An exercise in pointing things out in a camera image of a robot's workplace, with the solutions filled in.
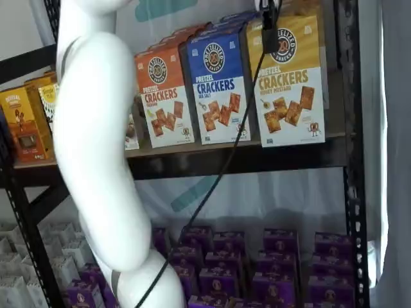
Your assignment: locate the blue white pretzel crackers box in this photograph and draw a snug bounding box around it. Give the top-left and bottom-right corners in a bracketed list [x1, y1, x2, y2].
[189, 19, 250, 38]
[220, 11, 263, 25]
[186, 31, 252, 146]

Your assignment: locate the orange white pretzel crackers box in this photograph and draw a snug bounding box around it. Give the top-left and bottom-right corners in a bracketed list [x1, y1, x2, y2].
[134, 43, 196, 149]
[146, 31, 193, 52]

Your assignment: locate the Simple Mills almond bars box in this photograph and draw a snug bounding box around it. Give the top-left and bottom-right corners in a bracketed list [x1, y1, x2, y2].
[123, 107, 141, 151]

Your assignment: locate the purple Annie's snack box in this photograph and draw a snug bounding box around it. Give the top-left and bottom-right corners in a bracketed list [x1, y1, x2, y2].
[185, 225, 213, 254]
[251, 273, 297, 308]
[64, 278, 105, 308]
[169, 246, 200, 273]
[198, 266, 239, 298]
[313, 231, 353, 257]
[79, 262, 107, 289]
[204, 250, 242, 277]
[178, 271, 202, 298]
[256, 251, 299, 277]
[153, 227, 168, 254]
[213, 231, 247, 257]
[263, 228, 299, 254]
[188, 294, 229, 308]
[310, 253, 354, 278]

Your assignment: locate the yellow white pretzel crackers box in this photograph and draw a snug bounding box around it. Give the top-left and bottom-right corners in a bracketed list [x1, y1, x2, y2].
[246, 14, 326, 148]
[277, 0, 331, 110]

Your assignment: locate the wooden shelf board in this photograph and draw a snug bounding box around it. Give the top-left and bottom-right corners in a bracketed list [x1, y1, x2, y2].
[64, 224, 354, 308]
[12, 133, 351, 169]

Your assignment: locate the Simple Mills sweet thins box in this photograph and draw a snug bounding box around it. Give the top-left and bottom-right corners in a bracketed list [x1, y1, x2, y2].
[37, 82, 60, 124]

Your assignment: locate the orange brown snack box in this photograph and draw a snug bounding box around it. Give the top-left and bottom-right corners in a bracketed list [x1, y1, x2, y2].
[24, 71, 60, 97]
[0, 85, 54, 162]

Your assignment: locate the purple Annie's box teal accent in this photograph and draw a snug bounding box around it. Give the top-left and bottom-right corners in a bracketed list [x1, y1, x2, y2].
[306, 275, 354, 303]
[304, 300, 354, 308]

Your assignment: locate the black metal shelving rack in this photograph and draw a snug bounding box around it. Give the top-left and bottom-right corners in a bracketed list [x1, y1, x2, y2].
[0, 0, 64, 86]
[0, 0, 373, 308]

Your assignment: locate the white paper carton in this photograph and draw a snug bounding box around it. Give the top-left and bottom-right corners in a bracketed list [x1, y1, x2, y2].
[62, 239, 94, 267]
[51, 255, 80, 283]
[0, 253, 23, 280]
[19, 256, 49, 280]
[0, 275, 33, 308]
[48, 221, 81, 244]

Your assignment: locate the grey fabric curtain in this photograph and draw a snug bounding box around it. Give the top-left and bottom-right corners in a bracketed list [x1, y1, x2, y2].
[380, 0, 411, 308]

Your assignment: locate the black cable connector block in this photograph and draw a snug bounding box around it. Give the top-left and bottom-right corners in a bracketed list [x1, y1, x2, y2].
[260, 0, 281, 55]

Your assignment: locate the black hanging cable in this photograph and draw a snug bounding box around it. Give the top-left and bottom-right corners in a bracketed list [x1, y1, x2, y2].
[134, 47, 269, 308]

